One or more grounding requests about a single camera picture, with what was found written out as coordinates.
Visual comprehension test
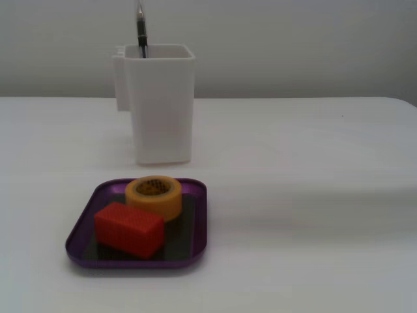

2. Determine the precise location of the yellow masking tape roll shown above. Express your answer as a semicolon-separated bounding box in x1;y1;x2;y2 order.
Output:
125;175;184;223

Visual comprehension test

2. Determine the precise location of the white plastic pen holder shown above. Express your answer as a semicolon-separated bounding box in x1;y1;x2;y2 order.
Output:
111;44;196;166

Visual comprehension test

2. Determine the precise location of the purple metal tray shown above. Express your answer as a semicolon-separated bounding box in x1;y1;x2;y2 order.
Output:
65;177;209;269

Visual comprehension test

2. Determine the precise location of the red textured plastic block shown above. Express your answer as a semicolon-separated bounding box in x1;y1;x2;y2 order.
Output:
94;201;165;260

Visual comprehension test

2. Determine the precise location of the black pen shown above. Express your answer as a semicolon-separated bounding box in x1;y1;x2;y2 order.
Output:
136;0;149;59

